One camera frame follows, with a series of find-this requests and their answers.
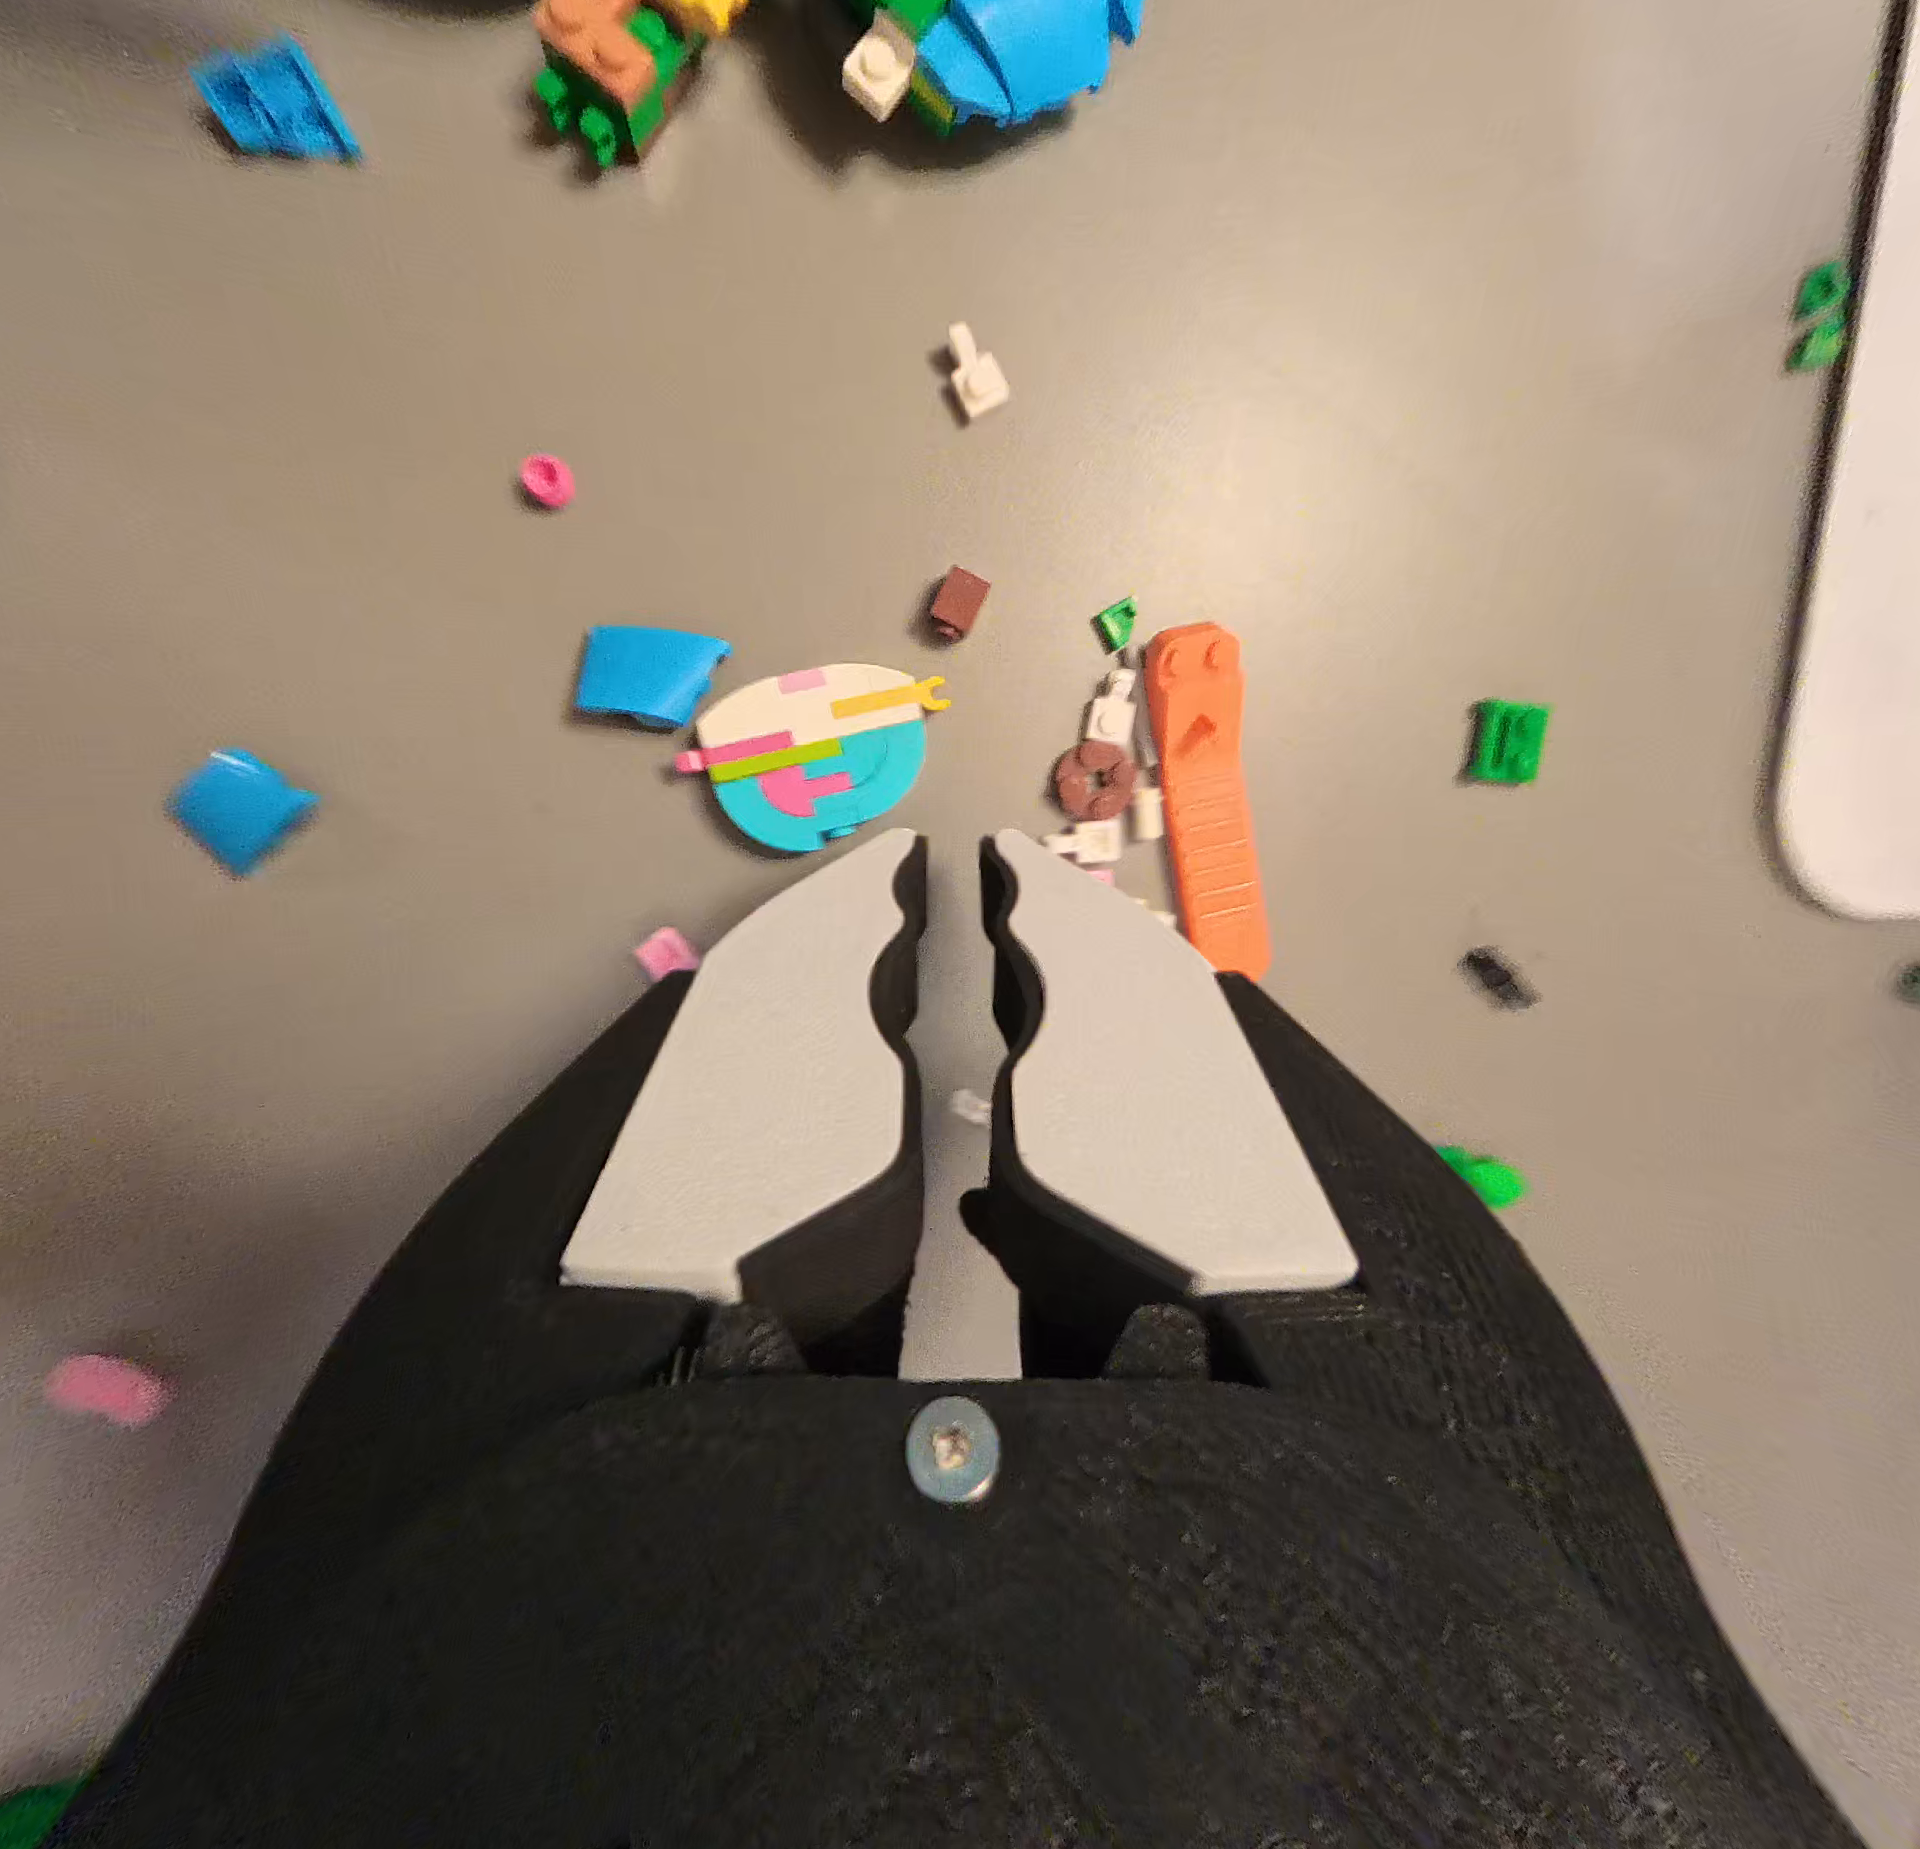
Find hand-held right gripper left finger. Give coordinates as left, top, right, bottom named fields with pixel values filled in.
left=557, top=826, right=929, bottom=1304

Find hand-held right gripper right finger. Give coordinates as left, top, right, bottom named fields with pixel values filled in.
left=977, top=829, right=1361, bottom=1298

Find orange lego brick separator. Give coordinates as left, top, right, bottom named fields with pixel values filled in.
left=1140, top=622, right=1274, bottom=979

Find white lego clip pieces cluster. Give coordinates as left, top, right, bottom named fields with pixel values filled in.
left=1038, top=664, right=1170, bottom=882

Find round multicoloured lego plate assembly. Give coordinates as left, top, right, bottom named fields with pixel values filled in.
left=672, top=660, right=952, bottom=856

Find blue curved lego slope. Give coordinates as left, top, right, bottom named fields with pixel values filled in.
left=165, top=748, right=321, bottom=879
left=572, top=625, right=732, bottom=730

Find green lego plate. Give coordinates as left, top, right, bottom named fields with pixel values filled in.
left=1459, top=698, right=1552, bottom=788

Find small white lego clip piece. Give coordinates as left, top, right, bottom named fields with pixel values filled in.
left=938, top=323, right=1011, bottom=425

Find pink lego piece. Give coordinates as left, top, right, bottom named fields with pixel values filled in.
left=41, top=1354, right=173, bottom=1429

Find green lego leaf pieces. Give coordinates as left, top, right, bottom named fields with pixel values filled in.
left=1782, top=259, right=1855, bottom=375

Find orange green yellow lego build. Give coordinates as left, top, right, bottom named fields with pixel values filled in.
left=530, top=0, right=752, bottom=171

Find blue and green lego globe build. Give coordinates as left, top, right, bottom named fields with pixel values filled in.
left=805, top=0, right=1158, bottom=137

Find blue ridged lego piece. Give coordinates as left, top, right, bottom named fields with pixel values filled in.
left=192, top=36, right=364, bottom=165

